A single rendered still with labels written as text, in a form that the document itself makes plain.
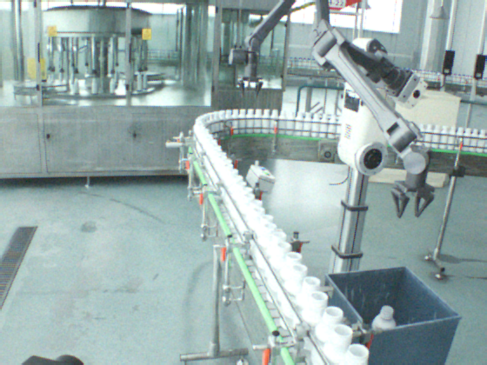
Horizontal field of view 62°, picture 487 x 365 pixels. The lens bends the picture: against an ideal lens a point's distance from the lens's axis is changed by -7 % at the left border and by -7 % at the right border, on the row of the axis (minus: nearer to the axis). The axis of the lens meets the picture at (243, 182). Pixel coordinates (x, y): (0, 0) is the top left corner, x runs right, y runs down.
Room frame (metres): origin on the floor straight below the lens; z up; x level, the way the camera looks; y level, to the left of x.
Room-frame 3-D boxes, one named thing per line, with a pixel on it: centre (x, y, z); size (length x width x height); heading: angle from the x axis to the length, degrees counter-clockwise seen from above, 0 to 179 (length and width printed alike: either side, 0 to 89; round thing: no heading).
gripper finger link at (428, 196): (1.13, -0.49, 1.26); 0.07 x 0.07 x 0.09; 15
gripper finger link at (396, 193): (1.12, -0.46, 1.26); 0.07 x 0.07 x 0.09; 15
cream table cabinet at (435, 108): (5.51, -2.08, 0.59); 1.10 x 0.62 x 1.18; 87
